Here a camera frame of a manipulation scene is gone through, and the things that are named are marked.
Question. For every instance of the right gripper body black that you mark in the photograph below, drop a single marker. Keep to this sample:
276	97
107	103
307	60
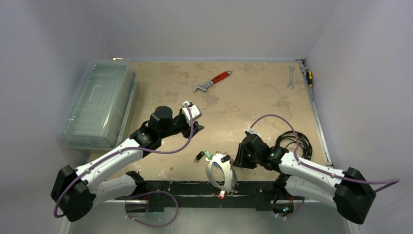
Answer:
241	155

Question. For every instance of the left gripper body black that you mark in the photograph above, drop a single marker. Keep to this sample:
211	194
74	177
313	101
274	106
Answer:
178	125

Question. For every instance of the large white keyring with keys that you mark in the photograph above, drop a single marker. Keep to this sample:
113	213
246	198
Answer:
221	173

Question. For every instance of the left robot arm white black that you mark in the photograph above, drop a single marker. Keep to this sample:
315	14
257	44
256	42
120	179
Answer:
77	190

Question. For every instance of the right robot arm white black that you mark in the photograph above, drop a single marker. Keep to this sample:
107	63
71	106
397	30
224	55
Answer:
346	191

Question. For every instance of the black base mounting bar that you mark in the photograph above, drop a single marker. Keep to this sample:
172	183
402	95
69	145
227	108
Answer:
157	195

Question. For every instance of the silver open end wrench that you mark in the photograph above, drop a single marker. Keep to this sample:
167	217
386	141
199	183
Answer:
291	76

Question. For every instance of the clear plastic storage box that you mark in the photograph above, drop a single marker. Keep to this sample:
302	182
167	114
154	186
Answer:
99	110

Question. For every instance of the yellow black screwdriver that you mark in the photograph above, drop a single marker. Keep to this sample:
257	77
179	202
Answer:
309	79

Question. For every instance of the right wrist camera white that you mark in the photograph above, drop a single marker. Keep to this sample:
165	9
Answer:
251	131

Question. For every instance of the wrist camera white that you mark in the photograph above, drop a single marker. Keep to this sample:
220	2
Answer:
251	131
191	111

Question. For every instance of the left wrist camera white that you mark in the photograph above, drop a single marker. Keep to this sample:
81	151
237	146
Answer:
191	111

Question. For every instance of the red handled adjustable wrench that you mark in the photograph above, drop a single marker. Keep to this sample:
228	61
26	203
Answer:
204	87

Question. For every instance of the aluminium frame rail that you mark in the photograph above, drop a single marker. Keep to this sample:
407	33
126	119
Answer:
304	69

